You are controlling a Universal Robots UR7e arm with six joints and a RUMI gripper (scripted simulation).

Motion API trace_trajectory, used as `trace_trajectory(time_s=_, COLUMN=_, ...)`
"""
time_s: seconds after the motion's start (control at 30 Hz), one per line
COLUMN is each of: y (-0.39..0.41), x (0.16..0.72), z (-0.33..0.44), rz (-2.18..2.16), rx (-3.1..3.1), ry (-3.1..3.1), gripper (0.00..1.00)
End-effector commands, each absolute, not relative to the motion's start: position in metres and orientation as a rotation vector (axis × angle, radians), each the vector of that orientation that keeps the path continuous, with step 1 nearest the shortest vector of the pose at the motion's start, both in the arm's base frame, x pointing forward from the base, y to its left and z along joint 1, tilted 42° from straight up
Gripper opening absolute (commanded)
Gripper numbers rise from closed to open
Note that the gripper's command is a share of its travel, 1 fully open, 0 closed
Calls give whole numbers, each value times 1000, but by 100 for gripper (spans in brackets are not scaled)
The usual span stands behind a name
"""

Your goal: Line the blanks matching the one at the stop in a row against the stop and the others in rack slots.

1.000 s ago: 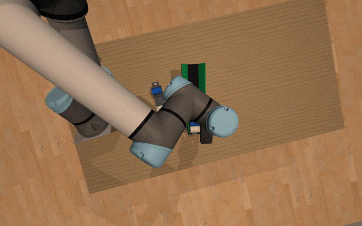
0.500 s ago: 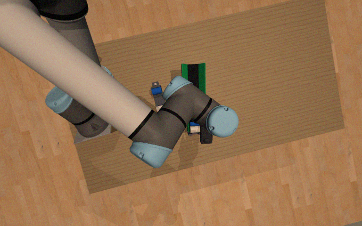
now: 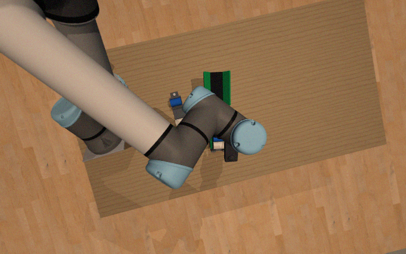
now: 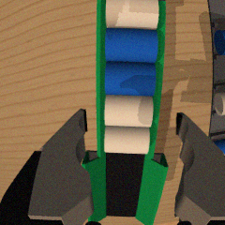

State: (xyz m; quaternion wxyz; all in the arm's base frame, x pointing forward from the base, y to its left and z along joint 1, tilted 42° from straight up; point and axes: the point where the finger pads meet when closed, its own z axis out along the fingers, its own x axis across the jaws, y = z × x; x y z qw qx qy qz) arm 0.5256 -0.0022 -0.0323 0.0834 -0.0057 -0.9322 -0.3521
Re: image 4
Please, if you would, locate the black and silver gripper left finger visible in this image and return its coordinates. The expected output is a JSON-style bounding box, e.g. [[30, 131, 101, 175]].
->
[[0, 109, 94, 225]]

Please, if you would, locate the beige cylinder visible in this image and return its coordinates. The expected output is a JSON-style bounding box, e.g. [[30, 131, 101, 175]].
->
[[104, 126, 150, 154], [214, 92, 225, 115], [106, 0, 158, 30], [105, 95, 153, 127]]

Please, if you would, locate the blue cylinder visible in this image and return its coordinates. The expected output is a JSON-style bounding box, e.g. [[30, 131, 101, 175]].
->
[[213, 139, 225, 154], [105, 62, 156, 97], [214, 30, 225, 55], [105, 28, 158, 64]]

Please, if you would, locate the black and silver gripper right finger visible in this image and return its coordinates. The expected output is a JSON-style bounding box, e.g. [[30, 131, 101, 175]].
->
[[174, 112, 225, 225]]

